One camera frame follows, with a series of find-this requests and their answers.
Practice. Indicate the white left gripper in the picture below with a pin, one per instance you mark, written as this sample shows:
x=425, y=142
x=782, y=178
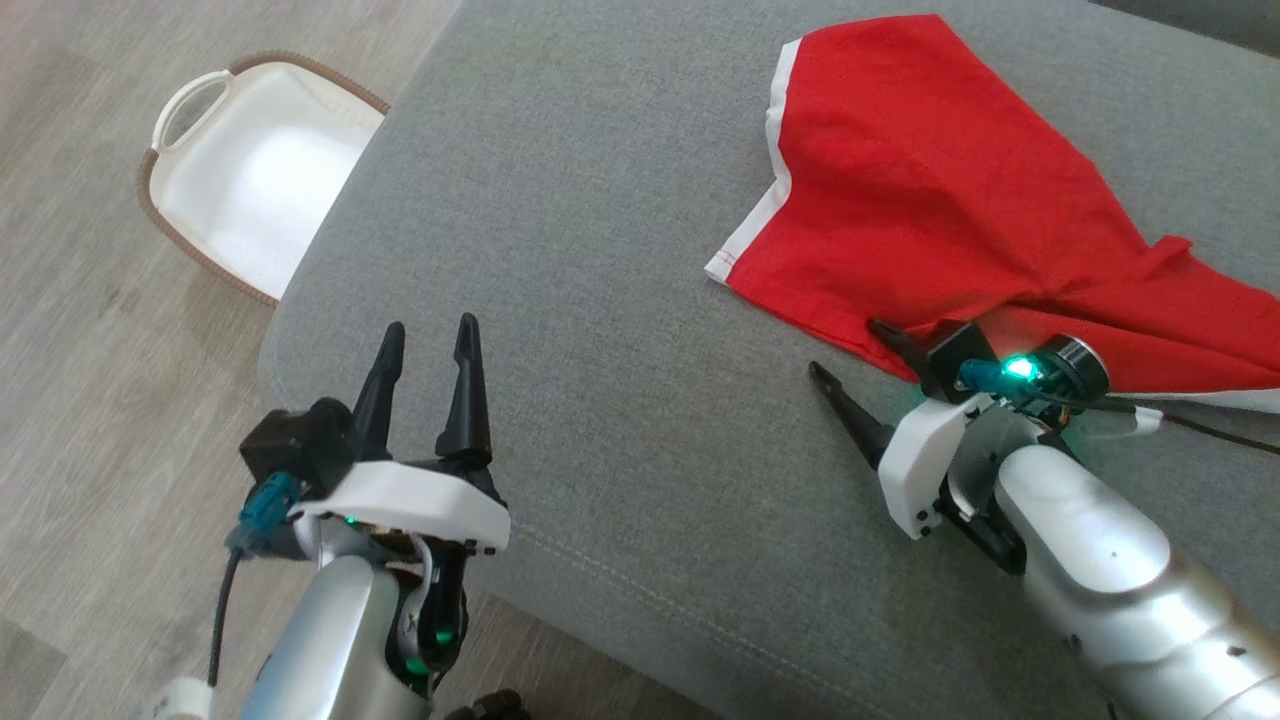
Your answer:
x=420, y=495

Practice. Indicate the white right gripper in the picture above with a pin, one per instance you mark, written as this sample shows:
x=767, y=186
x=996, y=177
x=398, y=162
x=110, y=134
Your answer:
x=920, y=450

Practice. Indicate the red shorts with white stripe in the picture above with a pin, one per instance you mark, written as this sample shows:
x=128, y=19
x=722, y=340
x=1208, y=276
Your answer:
x=930, y=200

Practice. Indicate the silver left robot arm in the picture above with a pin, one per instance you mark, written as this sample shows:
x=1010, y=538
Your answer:
x=330, y=630

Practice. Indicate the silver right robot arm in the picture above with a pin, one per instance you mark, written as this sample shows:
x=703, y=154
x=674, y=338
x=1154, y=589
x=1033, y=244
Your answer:
x=1110, y=560

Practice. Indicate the large grey sofa seat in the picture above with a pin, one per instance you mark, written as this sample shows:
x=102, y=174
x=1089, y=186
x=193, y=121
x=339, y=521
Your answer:
x=600, y=300

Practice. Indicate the white laundry basket brown rim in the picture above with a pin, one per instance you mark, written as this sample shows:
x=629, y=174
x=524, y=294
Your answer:
x=260, y=170

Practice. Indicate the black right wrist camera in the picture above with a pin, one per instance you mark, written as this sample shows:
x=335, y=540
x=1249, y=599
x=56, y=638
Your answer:
x=960, y=350

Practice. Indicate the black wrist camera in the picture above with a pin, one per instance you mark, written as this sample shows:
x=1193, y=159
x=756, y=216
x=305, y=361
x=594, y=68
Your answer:
x=960, y=350
x=295, y=445

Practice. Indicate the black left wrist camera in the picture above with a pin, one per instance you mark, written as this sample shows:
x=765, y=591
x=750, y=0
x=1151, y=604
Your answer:
x=295, y=445

